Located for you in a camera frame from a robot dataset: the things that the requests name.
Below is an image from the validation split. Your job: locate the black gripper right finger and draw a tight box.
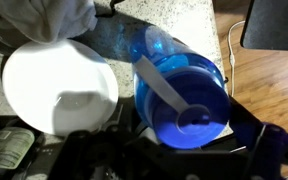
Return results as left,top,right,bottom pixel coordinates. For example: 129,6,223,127
229,96,288,180

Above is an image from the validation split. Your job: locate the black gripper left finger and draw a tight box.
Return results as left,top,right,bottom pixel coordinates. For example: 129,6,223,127
48,128,142,180

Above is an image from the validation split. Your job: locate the blue translucent water bottle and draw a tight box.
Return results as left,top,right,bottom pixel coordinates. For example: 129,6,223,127
129,24,233,151

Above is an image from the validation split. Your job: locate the dark wine bottle cream label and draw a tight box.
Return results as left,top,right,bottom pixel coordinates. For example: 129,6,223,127
0,125,36,170

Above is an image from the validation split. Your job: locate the white round plate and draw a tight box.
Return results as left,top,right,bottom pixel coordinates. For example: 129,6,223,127
1,39,120,137

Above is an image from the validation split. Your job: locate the white cloth towel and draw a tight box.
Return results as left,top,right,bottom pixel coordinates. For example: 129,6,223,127
0,0,99,45

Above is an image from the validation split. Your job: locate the white power cable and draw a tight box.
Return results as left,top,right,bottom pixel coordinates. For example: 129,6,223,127
226,20,247,98

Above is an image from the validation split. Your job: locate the black toaster power cord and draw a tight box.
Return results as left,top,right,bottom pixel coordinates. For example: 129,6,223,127
94,0,126,18

